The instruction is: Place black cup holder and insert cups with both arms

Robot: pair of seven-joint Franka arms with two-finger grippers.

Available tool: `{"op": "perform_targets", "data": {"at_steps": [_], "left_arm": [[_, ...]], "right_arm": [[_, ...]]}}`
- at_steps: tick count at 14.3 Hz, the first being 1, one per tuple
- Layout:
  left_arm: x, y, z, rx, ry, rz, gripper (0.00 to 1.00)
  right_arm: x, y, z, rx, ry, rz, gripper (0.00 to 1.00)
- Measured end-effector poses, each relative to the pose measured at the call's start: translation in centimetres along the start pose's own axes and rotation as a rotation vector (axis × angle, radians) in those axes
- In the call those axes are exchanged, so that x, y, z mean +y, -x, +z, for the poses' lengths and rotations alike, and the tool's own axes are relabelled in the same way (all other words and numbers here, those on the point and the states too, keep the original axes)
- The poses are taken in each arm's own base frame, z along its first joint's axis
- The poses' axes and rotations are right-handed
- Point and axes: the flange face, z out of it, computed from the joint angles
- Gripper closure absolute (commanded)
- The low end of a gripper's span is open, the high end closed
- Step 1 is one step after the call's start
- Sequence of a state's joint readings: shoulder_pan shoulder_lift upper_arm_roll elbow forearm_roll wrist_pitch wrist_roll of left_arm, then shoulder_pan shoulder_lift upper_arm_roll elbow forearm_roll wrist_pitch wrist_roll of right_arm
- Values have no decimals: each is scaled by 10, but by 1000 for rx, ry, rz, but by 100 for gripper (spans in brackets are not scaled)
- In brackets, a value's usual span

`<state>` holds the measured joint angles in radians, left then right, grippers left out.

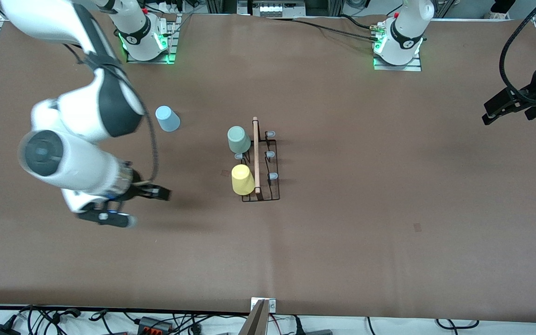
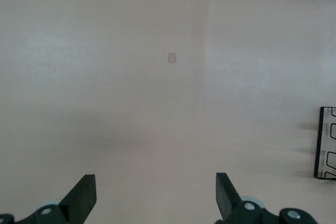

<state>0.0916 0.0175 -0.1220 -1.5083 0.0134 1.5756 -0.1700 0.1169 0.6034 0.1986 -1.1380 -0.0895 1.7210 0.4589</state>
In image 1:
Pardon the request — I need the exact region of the yellow plastic cup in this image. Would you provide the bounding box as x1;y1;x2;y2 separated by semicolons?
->
231;164;255;196

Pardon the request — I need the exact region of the sage green plastic cup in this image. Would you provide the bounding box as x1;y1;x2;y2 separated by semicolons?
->
227;126;252;154

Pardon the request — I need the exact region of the black wire cup holder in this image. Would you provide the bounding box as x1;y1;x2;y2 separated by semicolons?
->
233;116;280;202

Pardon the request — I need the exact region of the light blue plastic cup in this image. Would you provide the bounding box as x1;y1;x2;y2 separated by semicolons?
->
155;106;181;132

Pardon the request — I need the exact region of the black white shoe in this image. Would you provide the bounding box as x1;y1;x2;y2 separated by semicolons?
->
488;0;513;20

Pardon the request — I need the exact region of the black orange connector block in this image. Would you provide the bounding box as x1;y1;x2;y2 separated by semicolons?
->
137;316;174;334

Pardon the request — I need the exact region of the brown table mat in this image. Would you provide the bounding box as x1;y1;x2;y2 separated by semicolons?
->
0;13;536;324

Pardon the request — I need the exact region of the white power strip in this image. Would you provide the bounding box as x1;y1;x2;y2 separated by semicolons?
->
156;0;190;14

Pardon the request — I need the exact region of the grey device with white connectors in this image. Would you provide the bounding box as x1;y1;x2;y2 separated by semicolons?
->
238;0;307;17

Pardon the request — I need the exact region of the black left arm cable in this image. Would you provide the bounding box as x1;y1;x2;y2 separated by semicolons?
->
500;0;536;104

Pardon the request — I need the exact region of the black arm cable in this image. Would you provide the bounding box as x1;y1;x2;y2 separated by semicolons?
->
500;0;536;104
63;44;159;187

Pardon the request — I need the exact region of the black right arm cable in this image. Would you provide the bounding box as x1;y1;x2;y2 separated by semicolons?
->
63;44;159;187

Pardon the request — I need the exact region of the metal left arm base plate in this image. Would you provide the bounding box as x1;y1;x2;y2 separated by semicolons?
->
373;49;423;72

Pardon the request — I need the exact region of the black cable with plug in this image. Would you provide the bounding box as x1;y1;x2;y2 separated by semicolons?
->
52;308;82;322

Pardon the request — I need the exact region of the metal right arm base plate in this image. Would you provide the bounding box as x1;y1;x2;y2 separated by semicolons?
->
126;13;179;65

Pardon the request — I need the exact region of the small metal bracket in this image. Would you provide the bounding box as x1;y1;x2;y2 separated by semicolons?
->
251;298;277;313

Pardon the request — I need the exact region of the brown wedge shaped post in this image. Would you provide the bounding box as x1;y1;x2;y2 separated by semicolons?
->
238;299;269;335

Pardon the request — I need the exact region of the thick black table cable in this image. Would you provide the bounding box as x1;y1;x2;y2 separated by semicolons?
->
340;14;376;30

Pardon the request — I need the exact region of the black aluminium frame profile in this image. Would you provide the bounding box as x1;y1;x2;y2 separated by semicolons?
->
205;0;238;14

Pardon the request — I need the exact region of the thin black table cable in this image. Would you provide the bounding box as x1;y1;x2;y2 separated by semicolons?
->
268;17;376;41

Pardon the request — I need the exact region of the looped black cable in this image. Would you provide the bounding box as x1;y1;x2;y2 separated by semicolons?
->
435;319;480;330

